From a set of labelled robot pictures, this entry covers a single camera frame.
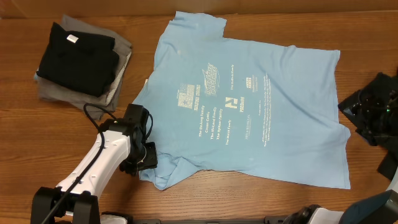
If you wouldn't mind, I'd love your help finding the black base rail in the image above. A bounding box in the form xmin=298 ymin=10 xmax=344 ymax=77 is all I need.
xmin=99 ymin=211 xmax=295 ymax=224

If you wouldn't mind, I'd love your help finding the folded grey garment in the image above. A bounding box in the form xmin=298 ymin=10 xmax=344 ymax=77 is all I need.
xmin=34 ymin=15 xmax=132 ymax=112

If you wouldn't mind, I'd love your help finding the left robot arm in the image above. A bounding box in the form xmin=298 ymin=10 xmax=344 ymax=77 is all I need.
xmin=30 ymin=104 xmax=157 ymax=224

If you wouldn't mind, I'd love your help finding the folded black garment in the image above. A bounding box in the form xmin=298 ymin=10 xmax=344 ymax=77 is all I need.
xmin=37 ymin=22 xmax=119 ymax=97

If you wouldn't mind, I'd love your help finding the light blue printed t-shirt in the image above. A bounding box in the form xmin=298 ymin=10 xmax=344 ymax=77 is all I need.
xmin=135 ymin=11 xmax=350 ymax=190

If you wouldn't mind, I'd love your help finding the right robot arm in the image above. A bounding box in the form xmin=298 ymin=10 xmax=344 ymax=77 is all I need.
xmin=280 ymin=89 xmax=397 ymax=224

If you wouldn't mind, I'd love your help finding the dark navy garment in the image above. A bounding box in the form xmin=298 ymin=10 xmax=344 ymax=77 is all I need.
xmin=360 ymin=72 xmax=397 ymax=180

